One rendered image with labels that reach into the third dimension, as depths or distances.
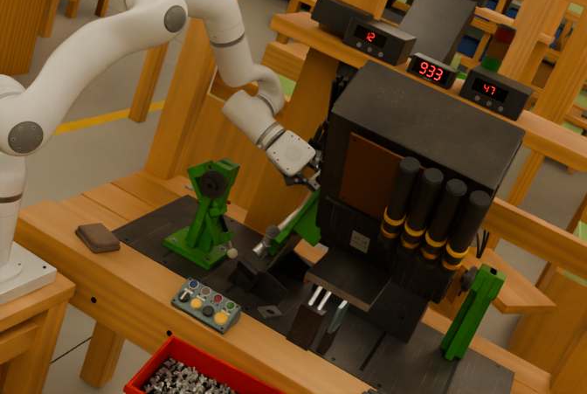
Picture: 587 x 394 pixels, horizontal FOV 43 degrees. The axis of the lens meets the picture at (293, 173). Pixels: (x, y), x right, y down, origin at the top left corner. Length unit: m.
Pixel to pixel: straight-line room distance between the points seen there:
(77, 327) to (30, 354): 1.23
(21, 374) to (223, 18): 1.00
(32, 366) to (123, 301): 0.27
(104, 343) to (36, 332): 0.92
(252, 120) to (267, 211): 0.45
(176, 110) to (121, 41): 0.77
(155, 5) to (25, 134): 0.37
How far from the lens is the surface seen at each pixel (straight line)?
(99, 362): 2.89
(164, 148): 2.44
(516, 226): 2.22
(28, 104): 1.60
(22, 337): 1.91
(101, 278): 1.92
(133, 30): 1.64
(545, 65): 8.76
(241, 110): 1.96
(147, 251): 2.02
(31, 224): 2.01
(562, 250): 2.23
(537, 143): 1.95
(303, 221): 1.87
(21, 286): 1.81
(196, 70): 2.34
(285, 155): 1.94
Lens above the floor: 1.91
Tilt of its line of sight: 21 degrees down
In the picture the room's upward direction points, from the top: 22 degrees clockwise
